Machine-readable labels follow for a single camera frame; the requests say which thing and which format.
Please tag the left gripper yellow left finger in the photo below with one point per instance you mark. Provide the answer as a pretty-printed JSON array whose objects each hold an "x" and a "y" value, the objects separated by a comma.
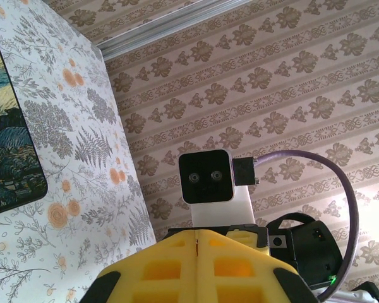
[{"x": 151, "y": 274}]

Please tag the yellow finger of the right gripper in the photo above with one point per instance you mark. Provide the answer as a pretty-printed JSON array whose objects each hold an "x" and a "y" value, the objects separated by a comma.
[
  {"x": 249, "y": 236},
  {"x": 178, "y": 229}
]

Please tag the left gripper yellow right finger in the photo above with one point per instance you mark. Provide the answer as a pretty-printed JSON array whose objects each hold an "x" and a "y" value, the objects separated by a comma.
[{"x": 240, "y": 277}]

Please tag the black starry night print box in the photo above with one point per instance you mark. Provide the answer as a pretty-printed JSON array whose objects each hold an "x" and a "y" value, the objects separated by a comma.
[{"x": 9, "y": 142}]

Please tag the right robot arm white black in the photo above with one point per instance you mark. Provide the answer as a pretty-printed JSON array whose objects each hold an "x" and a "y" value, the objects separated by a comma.
[{"x": 366, "y": 293}]

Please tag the floral patterned table cover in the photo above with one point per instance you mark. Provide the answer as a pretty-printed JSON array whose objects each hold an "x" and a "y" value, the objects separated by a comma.
[{"x": 82, "y": 189}]

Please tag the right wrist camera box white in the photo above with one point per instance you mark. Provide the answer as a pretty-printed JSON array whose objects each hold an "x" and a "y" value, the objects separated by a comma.
[{"x": 205, "y": 176}]

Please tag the aluminium upright post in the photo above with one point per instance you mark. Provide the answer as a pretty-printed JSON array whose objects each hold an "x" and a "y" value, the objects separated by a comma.
[{"x": 164, "y": 28}]

